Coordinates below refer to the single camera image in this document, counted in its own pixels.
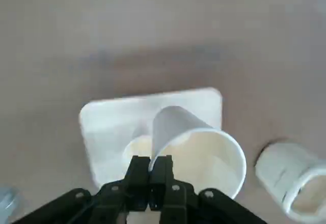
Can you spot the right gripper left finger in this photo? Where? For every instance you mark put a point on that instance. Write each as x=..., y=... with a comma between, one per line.
x=137, y=178

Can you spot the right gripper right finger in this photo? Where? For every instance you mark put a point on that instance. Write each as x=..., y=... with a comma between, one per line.
x=165, y=183

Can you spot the white disposable paper cup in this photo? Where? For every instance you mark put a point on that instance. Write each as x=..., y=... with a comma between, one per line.
x=203, y=163

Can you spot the white square mat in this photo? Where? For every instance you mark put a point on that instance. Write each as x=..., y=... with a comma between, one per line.
x=109, y=122

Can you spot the white plastic bin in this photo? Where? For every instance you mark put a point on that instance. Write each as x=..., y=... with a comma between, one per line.
x=280, y=168

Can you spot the green plastic bottle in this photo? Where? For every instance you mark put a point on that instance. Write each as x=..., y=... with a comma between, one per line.
x=7, y=201

